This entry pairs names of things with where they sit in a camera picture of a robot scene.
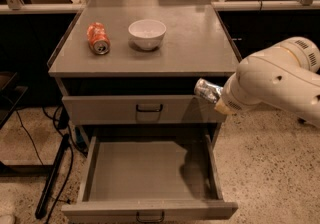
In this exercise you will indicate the open grey middle drawer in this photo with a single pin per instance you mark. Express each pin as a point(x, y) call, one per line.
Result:
point(150, 175)

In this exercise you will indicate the white ceramic bowl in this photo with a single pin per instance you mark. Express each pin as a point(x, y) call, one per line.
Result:
point(147, 34)

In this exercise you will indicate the black top drawer handle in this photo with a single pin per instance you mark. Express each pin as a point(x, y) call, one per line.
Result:
point(149, 108)

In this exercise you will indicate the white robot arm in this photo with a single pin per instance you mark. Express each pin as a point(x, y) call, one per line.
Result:
point(283, 76)

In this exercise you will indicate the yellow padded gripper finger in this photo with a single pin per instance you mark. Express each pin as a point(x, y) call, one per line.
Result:
point(222, 108)

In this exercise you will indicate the black middle drawer handle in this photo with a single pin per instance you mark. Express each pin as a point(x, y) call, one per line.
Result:
point(150, 219)

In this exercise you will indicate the black drawer handle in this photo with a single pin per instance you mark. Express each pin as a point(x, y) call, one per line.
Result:
point(150, 219)
point(149, 108)

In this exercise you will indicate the white horizontal rail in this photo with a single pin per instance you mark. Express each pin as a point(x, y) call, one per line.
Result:
point(218, 6)

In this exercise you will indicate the black floor bar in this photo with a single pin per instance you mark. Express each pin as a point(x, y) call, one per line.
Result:
point(50, 181)

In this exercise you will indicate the crushed silver redbull can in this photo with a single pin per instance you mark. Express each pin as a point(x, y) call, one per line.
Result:
point(208, 91)

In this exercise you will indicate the closed grey top drawer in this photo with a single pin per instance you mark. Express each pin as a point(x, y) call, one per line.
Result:
point(106, 110)

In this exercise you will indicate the grey drawer cabinet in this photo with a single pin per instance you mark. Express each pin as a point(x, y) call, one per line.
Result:
point(194, 46)

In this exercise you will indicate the dark side table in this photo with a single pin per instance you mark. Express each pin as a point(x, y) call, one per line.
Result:
point(10, 94)

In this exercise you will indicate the crushed orange soda can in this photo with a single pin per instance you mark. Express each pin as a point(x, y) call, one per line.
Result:
point(98, 39)

